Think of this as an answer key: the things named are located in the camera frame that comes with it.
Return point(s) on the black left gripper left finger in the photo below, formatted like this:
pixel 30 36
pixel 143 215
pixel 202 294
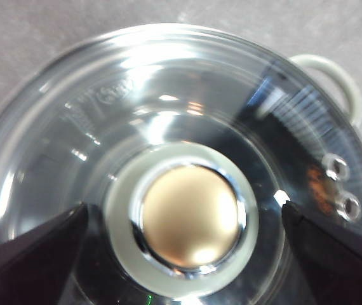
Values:
pixel 31 263

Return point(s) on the green electric cooking pot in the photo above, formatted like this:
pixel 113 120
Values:
pixel 350 86

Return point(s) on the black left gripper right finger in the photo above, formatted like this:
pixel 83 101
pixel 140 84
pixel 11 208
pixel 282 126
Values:
pixel 336 267

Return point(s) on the glass lid with green knob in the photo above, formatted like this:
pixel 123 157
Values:
pixel 190 219

